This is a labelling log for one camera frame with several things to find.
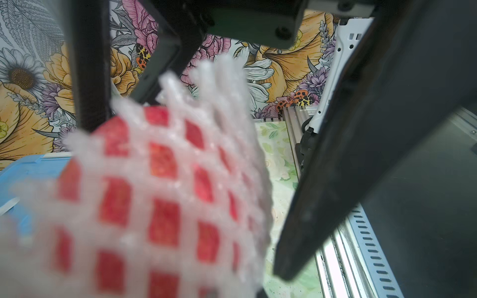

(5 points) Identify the netted apple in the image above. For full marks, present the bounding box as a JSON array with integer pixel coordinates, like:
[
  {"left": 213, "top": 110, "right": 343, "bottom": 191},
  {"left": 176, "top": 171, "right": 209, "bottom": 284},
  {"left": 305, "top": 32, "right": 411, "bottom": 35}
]
[{"left": 1, "top": 55, "right": 273, "bottom": 298}]

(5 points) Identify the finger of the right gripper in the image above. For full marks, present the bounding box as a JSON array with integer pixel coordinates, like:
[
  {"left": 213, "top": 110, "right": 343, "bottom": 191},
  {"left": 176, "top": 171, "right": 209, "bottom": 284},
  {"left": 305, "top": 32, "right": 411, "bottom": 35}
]
[{"left": 65, "top": 1, "right": 111, "bottom": 132}]

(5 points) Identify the aluminium front rail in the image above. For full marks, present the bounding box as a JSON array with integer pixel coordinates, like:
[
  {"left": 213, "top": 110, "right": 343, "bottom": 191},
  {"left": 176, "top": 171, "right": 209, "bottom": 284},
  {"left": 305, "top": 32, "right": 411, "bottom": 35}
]
[{"left": 273, "top": 107, "right": 403, "bottom": 298}]

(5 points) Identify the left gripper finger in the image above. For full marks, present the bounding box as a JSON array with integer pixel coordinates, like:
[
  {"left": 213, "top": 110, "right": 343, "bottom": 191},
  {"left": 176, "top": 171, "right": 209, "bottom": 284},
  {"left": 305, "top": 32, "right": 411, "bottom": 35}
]
[{"left": 273, "top": 0, "right": 477, "bottom": 282}]

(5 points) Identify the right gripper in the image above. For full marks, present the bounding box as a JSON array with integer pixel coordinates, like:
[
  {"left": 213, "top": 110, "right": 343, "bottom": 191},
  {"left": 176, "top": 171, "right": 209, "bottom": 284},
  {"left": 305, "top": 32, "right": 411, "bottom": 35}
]
[{"left": 130, "top": 1, "right": 308, "bottom": 104}]

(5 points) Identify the blue lidded storage box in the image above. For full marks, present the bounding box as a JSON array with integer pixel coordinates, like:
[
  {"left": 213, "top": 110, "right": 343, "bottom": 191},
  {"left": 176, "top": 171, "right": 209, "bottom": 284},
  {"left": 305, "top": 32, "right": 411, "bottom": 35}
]
[{"left": 1, "top": 152, "right": 72, "bottom": 238}]

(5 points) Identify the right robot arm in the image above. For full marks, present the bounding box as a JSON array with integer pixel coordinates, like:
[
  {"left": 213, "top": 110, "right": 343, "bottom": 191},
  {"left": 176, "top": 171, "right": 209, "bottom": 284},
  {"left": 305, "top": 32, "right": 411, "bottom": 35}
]
[{"left": 65, "top": 1, "right": 376, "bottom": 164}]

